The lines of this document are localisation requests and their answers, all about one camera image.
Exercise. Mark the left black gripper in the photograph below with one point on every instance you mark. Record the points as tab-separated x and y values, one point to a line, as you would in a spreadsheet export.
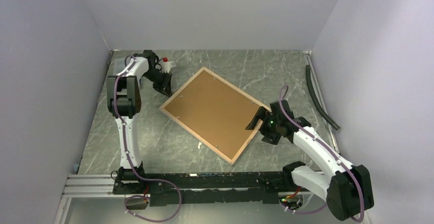
165	87

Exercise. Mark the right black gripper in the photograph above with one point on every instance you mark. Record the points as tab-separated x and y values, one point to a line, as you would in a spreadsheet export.
264	115

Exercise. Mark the brown backing board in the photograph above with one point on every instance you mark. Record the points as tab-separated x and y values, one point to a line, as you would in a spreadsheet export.
212	112

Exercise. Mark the white wooden picture frame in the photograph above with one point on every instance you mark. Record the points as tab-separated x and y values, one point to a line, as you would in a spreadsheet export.
183	124

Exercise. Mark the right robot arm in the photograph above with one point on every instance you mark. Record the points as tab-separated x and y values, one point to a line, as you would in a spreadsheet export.
345	188

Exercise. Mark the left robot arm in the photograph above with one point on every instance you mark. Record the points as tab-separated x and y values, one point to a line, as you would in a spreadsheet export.
124	103

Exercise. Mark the clear plastic compartment box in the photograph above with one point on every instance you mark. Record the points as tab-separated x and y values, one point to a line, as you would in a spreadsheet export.
117	66

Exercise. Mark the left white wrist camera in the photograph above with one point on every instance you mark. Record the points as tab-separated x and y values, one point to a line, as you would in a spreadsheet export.
166	65

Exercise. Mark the aluminium extrusion rail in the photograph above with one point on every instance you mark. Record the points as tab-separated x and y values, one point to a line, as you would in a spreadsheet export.
101	186

